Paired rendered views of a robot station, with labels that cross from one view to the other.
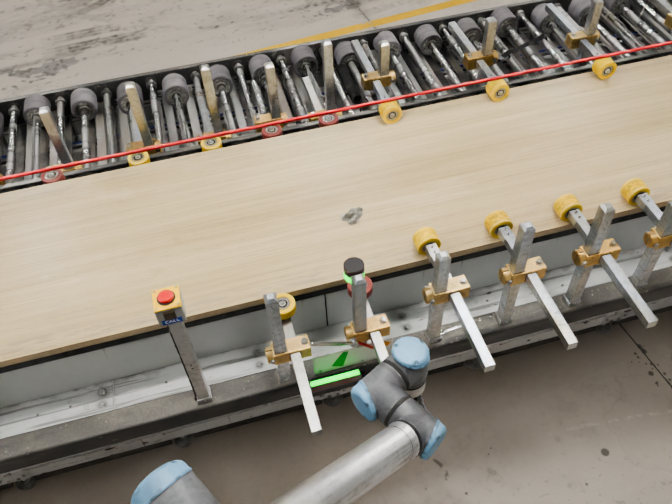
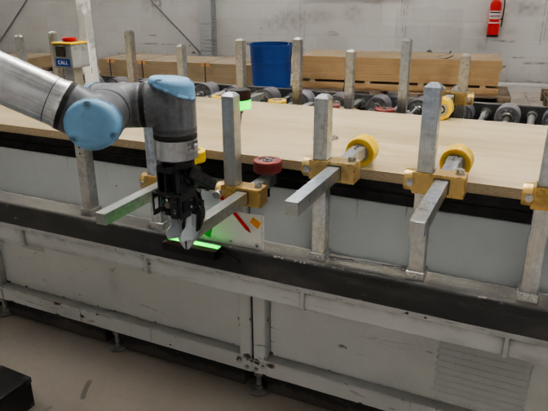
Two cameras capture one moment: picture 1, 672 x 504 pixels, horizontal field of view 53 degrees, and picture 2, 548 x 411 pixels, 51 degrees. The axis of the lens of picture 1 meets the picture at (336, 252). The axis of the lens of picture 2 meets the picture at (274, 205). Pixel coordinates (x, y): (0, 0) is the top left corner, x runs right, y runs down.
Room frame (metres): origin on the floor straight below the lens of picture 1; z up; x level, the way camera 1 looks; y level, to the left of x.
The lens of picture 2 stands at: (0.07, -1.03, 1.36)
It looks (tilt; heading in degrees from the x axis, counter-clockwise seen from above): 21 degrees down; 38
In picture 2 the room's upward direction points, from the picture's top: straight up
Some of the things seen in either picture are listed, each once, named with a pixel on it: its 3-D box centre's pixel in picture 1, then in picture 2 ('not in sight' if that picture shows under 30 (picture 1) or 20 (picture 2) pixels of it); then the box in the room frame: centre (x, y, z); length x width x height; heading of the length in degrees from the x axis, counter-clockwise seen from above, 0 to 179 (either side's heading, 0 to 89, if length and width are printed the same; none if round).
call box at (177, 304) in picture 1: (169, 306); (71, 55); (1.03, 0.44, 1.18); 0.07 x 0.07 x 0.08; 13
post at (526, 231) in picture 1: (514, 277); (424, 187); (1.25, -0.55, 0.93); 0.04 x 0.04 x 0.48; 13
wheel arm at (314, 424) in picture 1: (298, 368); (154, 192); (1.03, 0.13, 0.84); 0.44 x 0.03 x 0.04; 13
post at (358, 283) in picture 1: (359, 326); (233, 182); (1.14, -0.06, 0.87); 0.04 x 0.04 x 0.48; 13
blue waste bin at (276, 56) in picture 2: not in sight; (271, 71); (5.83, 3.45, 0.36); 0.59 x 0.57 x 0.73; 19
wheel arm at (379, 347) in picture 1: (378, 345); (235, 202); (1.09, -0.11, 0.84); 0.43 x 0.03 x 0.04; 13
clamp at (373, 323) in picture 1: (366, 328); (241, 192); (1.15, -0.08, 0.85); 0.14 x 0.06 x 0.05; 103
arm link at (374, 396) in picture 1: (381, 393); (114, 106); (0.77, -0.09, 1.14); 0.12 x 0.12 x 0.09; 41
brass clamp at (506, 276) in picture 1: (521, 271); (435, 182); (1.26, -0.57, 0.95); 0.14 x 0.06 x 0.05; 103
